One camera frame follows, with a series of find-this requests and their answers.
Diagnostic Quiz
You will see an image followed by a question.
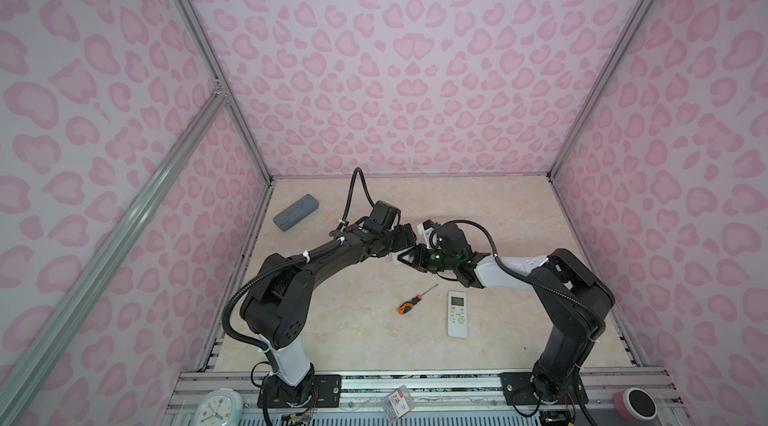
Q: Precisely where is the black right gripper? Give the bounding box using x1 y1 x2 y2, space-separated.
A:
396 243 459 275

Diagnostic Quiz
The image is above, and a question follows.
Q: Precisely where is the orange black screwdriver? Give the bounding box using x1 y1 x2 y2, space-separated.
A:
397 284 438 315

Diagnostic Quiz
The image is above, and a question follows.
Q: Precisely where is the white remote control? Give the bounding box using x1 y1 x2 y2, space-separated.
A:
447 291 469 339
391 248 415 267

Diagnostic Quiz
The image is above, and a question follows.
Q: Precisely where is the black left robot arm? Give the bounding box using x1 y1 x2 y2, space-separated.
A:
221 201 416 389

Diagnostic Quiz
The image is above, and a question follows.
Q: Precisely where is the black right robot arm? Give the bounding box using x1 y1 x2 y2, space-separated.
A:
414 220 615 404

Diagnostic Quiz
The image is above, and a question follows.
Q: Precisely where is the grey rectangular sponge block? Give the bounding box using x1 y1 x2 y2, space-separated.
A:
273 194 319 232

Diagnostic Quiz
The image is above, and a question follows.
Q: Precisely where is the small clear parts box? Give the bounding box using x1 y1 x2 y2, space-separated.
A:
382 386 414 422

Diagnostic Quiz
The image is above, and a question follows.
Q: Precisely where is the pink tape roll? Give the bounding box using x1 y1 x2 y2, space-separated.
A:
613 387 658 421

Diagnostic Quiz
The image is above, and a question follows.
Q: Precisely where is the white analog clock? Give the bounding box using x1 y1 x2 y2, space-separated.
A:
190 388 244 426

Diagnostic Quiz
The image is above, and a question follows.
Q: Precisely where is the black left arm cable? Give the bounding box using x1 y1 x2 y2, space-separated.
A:
341 167 377 229

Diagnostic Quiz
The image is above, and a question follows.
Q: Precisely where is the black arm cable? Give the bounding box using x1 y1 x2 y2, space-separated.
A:
428 219 601 319
341 167 377 229

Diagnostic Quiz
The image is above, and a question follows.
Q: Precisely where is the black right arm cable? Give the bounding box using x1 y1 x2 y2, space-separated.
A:
428 219 601 319

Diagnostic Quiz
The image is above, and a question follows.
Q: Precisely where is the aluminium front rail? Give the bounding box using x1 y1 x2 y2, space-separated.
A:
161 367 692 425

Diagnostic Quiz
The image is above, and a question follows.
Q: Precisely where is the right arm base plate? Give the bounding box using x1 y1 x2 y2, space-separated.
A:
499 371 589 408

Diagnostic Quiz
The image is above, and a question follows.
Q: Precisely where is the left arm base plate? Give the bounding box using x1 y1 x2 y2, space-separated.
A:
257 372 341 409

